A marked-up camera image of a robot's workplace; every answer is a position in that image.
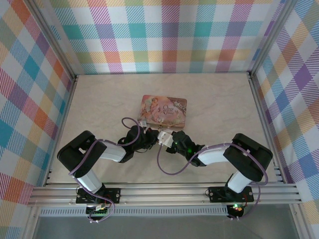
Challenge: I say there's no grey slotted cable duct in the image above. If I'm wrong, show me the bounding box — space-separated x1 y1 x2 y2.
39 205 229 218

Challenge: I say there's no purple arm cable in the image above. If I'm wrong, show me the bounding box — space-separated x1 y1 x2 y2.
157 141 269 221
69 117 148 224

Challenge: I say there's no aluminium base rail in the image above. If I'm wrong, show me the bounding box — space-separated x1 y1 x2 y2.
26 182 303 207

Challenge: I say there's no right controller board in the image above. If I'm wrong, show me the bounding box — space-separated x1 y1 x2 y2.
227 203 244 219

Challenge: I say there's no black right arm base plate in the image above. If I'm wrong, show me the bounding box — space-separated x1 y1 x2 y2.
207 186 254 203

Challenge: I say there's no pink decorated tin box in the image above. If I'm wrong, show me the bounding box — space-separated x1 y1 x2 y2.
137 94 188 129

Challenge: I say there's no aluminium table side rail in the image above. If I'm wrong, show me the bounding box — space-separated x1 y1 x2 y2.
248 71 285 184
44 74 79 186

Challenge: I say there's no controller board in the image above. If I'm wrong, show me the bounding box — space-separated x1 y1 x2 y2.
227 203 244 219
86 203 111 218

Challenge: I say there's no aluminium frame post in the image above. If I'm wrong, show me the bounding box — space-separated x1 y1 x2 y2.
248 0 297 77
29 0 79 80

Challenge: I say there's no left controller board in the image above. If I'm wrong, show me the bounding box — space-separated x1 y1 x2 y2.
86 203 111 218

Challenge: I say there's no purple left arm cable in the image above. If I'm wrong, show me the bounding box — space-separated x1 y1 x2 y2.
69 117 148 224

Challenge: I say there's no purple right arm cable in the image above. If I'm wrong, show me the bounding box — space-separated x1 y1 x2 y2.
157 141 269 221

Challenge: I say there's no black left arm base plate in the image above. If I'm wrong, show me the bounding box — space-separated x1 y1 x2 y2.
75 187 122 204

